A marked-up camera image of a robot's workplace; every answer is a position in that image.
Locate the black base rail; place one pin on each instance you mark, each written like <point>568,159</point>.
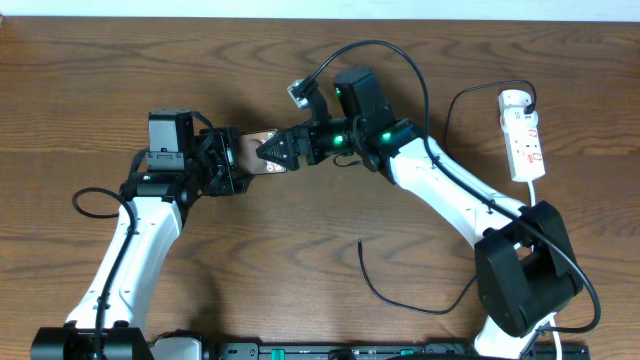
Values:
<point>350,351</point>

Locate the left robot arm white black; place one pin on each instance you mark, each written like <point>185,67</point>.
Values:
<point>187,158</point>

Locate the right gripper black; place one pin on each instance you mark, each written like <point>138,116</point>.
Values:
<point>289,139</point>

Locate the white power strip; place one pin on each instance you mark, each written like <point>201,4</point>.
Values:
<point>521,136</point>

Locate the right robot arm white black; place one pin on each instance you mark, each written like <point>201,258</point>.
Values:
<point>525,266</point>

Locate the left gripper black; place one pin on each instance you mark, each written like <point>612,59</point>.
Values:
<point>223,163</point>

